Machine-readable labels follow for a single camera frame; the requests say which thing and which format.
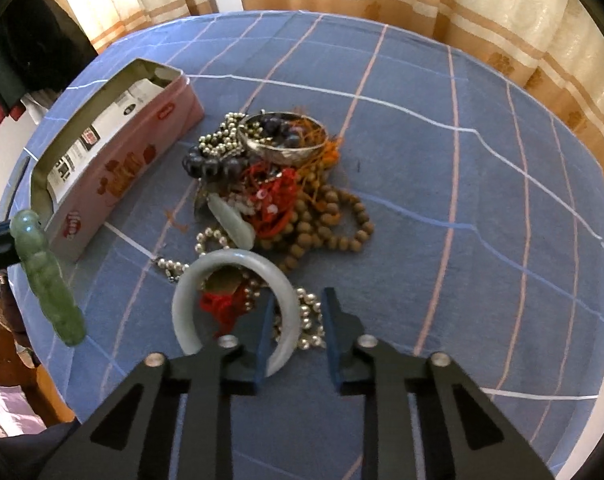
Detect green carved jade bracelet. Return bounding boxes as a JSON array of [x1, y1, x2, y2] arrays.
[[9, 208, 88, 348]]

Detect pale white jade bangle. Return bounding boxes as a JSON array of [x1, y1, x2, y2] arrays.
[[172, 249, 302, 377]]

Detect silver pearl bead necklace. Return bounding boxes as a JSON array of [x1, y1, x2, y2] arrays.
[[152, 110, 328, 352]]

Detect red cord charm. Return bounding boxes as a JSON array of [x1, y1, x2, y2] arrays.
[[195, 162, 299, 336]]

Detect pink metal tin box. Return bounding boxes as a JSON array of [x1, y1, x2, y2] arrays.
[[30, 58, 204, 262]]

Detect blue checked bed sheet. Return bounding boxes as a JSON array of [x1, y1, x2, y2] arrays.
[[9, 12, 604, 479]]

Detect dark hanging clothes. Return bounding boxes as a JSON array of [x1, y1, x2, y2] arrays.
[[0, 0, 97, 125]]

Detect pale jade pendant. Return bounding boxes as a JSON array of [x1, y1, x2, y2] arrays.
[[206, 193, 255, 250]]

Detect brown wooden bead mala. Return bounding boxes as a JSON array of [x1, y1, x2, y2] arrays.
[[249, 142, 375, 273]]

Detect dark purple bead bracelet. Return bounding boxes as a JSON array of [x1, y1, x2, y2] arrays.
[[181, 114, 305, 180]]

